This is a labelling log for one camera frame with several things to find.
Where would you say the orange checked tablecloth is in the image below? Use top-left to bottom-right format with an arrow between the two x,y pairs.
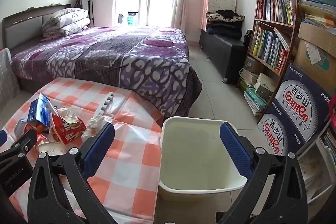
0,77 -> 163,224

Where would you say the dark wooden bed frame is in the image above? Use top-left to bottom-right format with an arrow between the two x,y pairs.
1,4 -> 72,94

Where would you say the dark blue water carton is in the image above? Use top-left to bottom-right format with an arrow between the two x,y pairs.
277,64 -> 336,156
257,99 -> 292,159

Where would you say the grey checked cloth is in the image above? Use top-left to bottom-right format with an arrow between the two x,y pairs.
0,48 -> 21,111

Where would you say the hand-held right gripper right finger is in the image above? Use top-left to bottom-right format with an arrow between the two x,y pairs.
219,121 -> 309,224

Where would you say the stack of folded clothes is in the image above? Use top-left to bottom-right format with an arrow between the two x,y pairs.
205,10 -> 245,39

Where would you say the white storage shelf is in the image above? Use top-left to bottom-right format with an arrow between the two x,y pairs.
297,122 -> 336,214

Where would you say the white tissue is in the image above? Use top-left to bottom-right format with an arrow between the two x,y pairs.
83,115 -> 107,139
56,108 -> 79,122

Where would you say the blue paper carton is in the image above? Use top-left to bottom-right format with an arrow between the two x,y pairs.
28,93 -> 57,132

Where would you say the black bag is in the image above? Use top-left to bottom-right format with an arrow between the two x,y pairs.
244,29 -> 252,49

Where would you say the stack of paper folders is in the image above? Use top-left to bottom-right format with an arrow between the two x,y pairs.
299,0 -> 336,28

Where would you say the pink drawer cabinet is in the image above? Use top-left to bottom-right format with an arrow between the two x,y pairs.
201,0 -> 237,30

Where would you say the bed with purple bedspread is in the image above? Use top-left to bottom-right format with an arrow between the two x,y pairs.
10,26 -> 202,118

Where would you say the grey plastic bag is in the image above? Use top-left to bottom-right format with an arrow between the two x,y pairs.
14,119 -> 34,135

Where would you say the black coat rack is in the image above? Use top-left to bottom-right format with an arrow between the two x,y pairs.
73,0 -> 95,28

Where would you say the white notched foam strip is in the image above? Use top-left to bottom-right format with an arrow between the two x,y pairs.
93,92 -> 114,119

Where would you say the white plastic trash bin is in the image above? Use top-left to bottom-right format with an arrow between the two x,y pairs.
157,116 -> 248,201

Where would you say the wooden bookshelf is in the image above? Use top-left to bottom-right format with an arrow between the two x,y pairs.
238,0 -> 313,114

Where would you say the white paper cup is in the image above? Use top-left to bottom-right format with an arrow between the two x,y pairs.
37,140 -> 66,156

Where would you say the row of upright books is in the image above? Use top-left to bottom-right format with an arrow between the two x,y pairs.
249,26 -> 289,73
259,0 -> 296,25

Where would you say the pile of books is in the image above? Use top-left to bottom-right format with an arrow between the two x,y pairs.
239,68 -> 276,116

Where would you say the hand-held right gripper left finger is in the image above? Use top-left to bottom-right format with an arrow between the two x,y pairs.
28,122 -> 116,224

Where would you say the folded white patterned quilt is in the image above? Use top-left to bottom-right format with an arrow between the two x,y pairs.
42,7 -> 90,38

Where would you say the large brown cardboard box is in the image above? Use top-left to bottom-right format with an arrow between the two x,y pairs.
294,22 -> 336,90

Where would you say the black bench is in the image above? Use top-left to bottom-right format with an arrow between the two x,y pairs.
199,30 -> 247,83

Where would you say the small cardboard box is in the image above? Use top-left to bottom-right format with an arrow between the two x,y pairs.
255,73 -> 278,100

